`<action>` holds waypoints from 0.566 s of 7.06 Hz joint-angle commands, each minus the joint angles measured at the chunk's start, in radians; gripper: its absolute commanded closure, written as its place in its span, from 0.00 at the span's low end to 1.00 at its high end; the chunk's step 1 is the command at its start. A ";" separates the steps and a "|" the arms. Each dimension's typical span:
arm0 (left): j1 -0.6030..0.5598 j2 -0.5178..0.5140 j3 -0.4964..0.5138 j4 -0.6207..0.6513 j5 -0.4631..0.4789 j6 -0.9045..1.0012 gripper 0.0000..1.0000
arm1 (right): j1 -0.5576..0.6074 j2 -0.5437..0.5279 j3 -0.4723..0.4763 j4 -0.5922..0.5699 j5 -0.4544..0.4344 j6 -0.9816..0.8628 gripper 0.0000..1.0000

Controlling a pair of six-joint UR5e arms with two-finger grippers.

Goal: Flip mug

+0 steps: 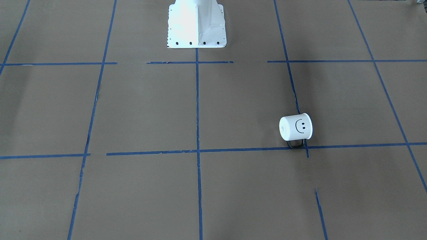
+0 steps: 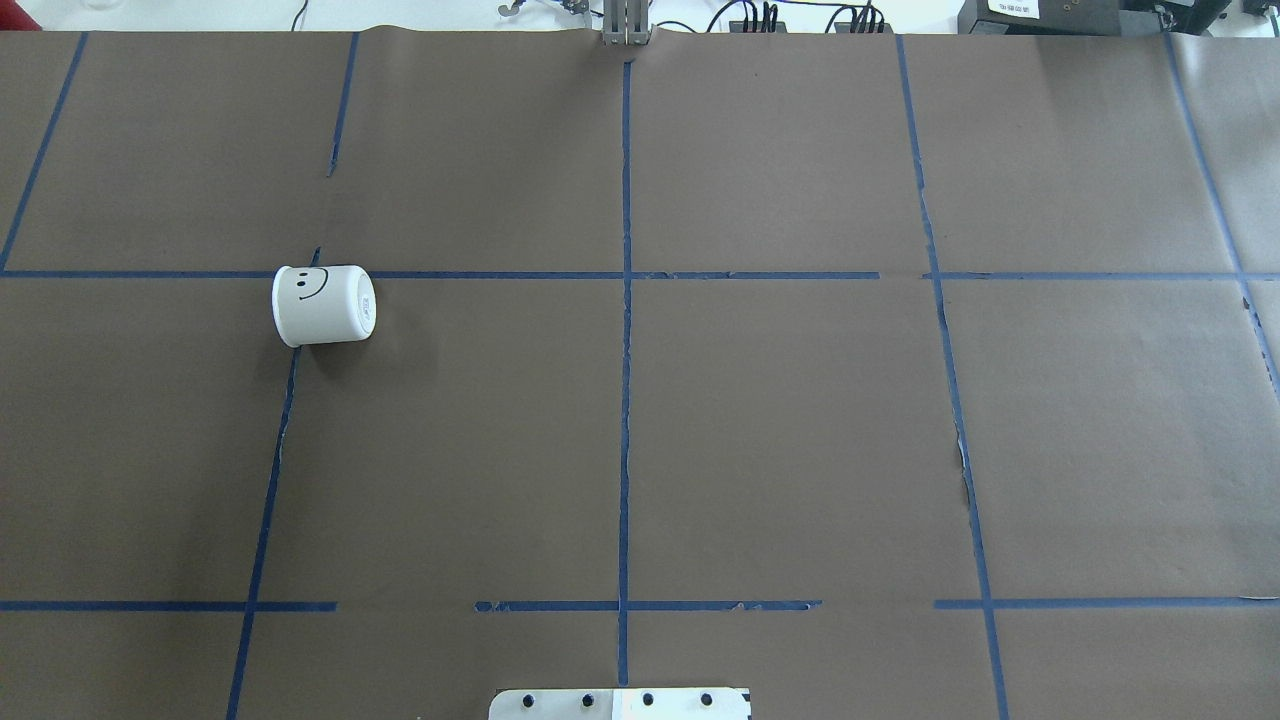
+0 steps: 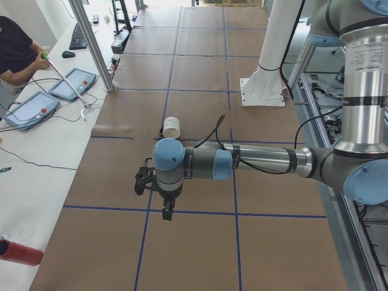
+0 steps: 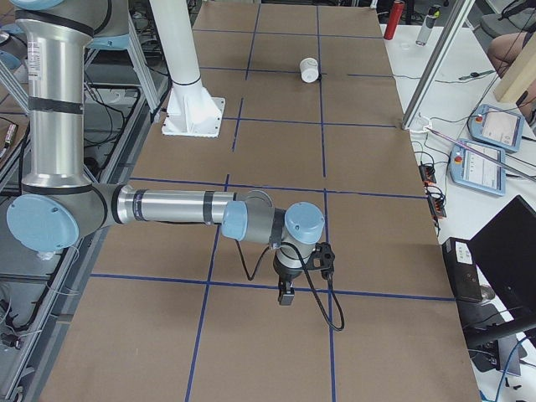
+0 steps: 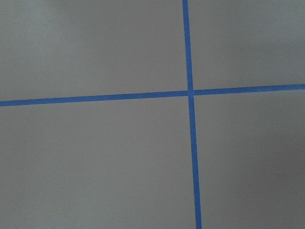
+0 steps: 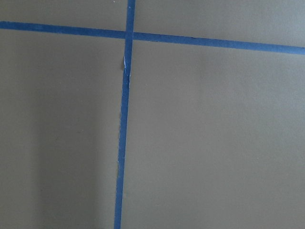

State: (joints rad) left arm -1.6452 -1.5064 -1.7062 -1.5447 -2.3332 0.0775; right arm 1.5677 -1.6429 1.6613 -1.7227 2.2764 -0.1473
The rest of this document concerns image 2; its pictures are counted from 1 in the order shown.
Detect black box device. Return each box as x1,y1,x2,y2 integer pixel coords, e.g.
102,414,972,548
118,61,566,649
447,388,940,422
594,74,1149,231
956,1,1123,37

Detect white smiley face mug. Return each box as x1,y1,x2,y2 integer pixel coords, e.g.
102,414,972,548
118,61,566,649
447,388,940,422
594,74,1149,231
271,265,378,348

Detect aluminium frame post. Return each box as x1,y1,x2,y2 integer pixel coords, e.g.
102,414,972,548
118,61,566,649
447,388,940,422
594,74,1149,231
602,0,652,47

